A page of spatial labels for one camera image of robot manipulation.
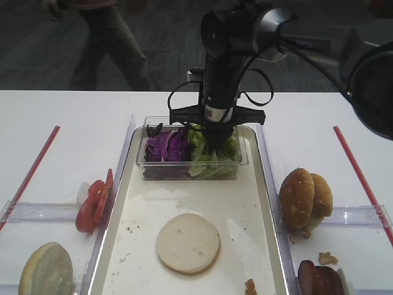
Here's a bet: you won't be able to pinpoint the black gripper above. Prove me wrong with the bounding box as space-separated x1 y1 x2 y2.
168 52 265 152

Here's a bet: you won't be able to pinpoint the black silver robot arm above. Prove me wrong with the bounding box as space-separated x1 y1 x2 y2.
169 1 392 150

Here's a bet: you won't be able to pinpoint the green lettuce pile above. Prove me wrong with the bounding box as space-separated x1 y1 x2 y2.
187 129 240 179

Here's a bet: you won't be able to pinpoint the white tomato pusher block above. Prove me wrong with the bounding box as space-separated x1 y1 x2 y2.
65 182 90 207

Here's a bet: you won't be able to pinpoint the red tomato slices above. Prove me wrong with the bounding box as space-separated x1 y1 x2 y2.
75 168 114 234

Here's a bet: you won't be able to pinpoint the meat crumb on tray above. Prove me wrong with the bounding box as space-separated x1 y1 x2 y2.
244 279 257 295

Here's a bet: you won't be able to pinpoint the meat crumb on table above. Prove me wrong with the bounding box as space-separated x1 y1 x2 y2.
318 252 338 266

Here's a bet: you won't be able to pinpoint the brown meat patties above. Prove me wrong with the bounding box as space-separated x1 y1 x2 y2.
298 260 344 295

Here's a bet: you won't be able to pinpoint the purple cabbage pile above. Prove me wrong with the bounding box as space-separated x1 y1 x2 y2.
143 124 193 180

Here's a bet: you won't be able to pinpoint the clear plastic salad container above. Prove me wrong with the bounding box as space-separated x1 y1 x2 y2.
136 116 248 180

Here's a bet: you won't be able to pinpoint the front sesame bun top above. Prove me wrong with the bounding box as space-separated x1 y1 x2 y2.
279 168 314 229

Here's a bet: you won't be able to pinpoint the sesame bun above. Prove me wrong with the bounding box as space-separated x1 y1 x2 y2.
311 173 333 218
279 168 314 229

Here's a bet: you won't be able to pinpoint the bun bottom on tray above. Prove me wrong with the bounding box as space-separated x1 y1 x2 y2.
156 213 221 275

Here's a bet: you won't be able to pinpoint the right red strip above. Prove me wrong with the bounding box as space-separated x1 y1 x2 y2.
333 126 392 244

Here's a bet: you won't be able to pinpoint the red strip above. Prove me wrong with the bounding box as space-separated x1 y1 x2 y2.
0 125 60 229
333 126 392 244

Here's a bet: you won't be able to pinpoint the rear sesame bun top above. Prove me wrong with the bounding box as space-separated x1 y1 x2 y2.
311 173 333 218

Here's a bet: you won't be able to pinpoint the white metal tray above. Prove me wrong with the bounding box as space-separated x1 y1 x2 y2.
89 127 288 294

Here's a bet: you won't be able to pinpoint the person walking in background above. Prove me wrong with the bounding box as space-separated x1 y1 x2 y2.
40 1 153 92

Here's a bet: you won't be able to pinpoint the clear plastic side divider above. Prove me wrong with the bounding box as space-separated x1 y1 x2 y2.
256 124 300 294

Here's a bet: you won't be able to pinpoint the left clear plastic divider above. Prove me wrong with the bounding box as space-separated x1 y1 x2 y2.
74 114 136 294

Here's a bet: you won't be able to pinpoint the white patty pusher block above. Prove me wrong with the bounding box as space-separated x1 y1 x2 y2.
337 268 356 295

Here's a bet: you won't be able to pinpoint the left red strip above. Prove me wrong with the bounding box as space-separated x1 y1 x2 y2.
0 125 60 229

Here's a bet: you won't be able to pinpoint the upper clear plastic rail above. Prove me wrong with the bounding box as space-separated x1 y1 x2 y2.
321 205 392 228

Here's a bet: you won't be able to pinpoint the clear plastic rail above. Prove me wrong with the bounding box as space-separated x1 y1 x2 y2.
1 201 79 222
321 205 392 228

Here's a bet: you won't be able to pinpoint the left clear plastic rail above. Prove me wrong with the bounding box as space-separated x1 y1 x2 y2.
1 201 79 222

